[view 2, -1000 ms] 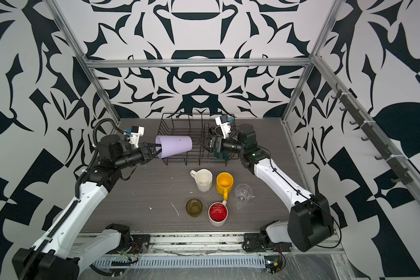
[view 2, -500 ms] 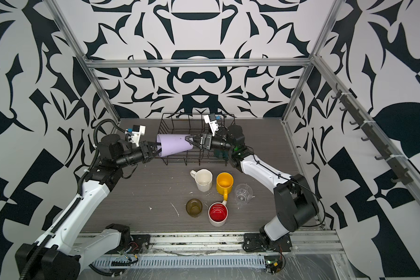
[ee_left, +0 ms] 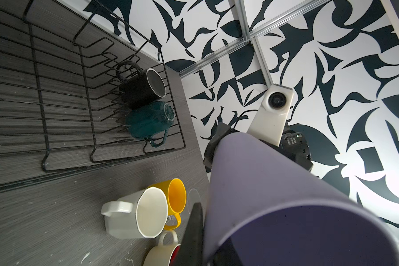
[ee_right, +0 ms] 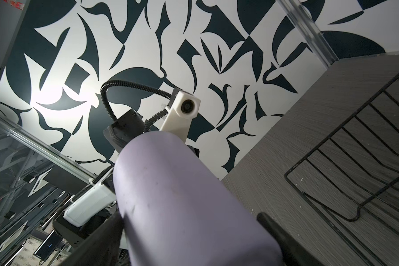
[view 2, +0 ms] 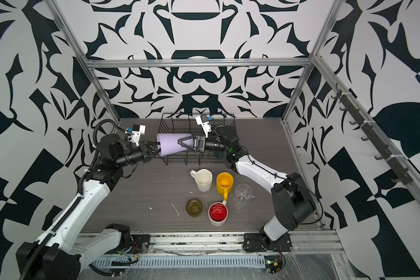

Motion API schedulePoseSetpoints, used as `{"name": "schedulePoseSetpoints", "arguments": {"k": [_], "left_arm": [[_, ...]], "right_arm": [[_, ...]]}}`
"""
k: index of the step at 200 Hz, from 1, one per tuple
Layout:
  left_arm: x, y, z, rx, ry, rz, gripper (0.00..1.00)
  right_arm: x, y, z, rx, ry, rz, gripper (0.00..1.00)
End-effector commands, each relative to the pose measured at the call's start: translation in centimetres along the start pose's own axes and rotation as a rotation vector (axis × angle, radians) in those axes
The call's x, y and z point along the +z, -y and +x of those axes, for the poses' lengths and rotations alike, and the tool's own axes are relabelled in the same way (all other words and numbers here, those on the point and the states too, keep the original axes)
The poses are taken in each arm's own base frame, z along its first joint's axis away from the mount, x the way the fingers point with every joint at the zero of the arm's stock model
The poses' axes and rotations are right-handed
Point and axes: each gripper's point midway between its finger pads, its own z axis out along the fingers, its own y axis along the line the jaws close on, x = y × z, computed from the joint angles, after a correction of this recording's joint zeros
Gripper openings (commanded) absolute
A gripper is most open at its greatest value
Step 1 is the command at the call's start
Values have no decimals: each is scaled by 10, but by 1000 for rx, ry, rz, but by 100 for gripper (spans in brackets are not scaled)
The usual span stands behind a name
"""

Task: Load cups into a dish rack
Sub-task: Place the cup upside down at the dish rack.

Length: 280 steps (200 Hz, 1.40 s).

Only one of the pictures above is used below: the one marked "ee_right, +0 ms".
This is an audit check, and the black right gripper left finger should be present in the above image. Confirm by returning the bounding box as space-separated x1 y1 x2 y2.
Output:
61 211 124 266

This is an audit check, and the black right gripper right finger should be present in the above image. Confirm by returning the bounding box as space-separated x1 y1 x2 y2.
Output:
257 212 323 266

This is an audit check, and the lilac cup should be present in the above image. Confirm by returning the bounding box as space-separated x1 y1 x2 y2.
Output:
114 131 283 266

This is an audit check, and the black wire dish rack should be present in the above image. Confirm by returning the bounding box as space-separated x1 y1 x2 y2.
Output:
284 72 399 266

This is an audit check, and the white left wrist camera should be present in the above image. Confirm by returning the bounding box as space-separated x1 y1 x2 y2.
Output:
160 88 201 143

